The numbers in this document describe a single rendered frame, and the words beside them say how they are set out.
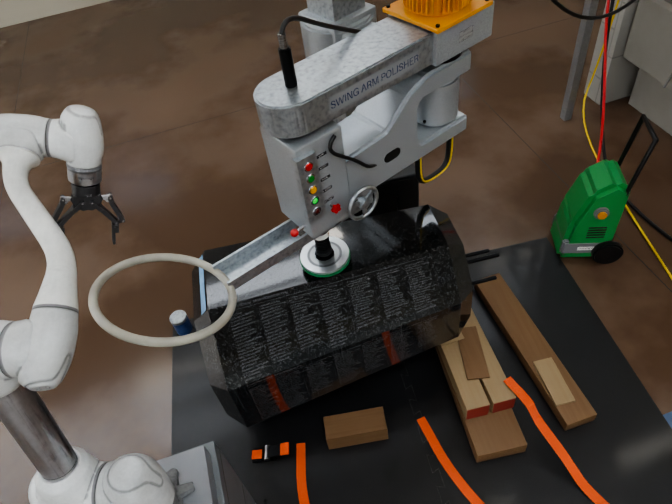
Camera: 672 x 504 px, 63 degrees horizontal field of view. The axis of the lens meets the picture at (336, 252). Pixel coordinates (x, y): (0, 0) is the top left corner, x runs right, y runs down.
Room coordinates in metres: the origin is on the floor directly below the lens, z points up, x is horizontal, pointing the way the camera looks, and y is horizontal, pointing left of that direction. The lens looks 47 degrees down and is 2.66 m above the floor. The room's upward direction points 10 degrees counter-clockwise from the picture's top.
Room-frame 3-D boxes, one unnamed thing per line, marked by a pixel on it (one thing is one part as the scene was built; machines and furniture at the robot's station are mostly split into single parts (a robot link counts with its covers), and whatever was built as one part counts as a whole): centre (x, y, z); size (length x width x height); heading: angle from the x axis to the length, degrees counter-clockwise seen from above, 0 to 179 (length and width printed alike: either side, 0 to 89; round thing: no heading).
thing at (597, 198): (2.16, -1.52, 0.43); 0.35 x 0.35 x 0.87; 79
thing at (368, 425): (1.19, 0.05, 0.07); 0.30 x 0.12 x 0.12; 90
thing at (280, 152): (1.64, -0.02, 1.37); 0.36 x 0.22 x 0.45; 122
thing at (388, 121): (1.79, -0.29, 1.35); 0.74 x 0.23 x 0.49; 122
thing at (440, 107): (1.94, -0.51, 1.39); 0.19 x 0.19 x 0.20
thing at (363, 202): (1.56, -0.12, 1.24); 0.15 x 0.10 x 0.15; 122
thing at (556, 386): (1.25, -0.96, 0.09); 0.25 x 0.10 x 0.01; 4
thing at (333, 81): (1.78, -0.25, 1.66); 0.96 x 0.25 x 0.17; 122
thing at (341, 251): (1.60, 0.05, 0.92); 0.21 x 0.21 x 0.01
